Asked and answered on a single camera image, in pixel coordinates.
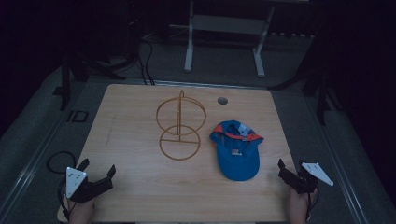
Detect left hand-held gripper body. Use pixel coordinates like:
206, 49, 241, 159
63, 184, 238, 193
64, 166, 114, 204

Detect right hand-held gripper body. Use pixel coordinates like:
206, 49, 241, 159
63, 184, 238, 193
278, 161, 335, 195

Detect blue and orange cap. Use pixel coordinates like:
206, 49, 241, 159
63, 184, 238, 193
208, 119, 265, 182

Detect gold wire hat stand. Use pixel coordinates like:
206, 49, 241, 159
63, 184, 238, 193
155, 89, 207, 162

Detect person's right hand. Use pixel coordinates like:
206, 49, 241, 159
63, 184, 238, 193
287, 185, 319, 224

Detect person's left hand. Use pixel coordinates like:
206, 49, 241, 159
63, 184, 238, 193
66, 197, 96, 224

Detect black stand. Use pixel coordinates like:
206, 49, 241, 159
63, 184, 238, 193
270, 60, 344, 127
60, 50, 140, 112

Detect white metal stand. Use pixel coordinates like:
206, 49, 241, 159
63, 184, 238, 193
183, 0, 277, 79

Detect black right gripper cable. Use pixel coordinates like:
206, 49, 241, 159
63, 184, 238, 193
305, 189, 319, 222

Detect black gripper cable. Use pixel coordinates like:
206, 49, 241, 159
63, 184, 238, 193
305, 189, 319, 222
46, 150, 78, 221

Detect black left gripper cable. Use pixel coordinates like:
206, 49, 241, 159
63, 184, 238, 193
46, 150, 78, 221

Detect black floor bracket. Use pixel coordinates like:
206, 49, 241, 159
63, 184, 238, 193
65, 109, 90, 124

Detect black floor cables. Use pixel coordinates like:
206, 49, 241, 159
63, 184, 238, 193
136, 36, 156, 87

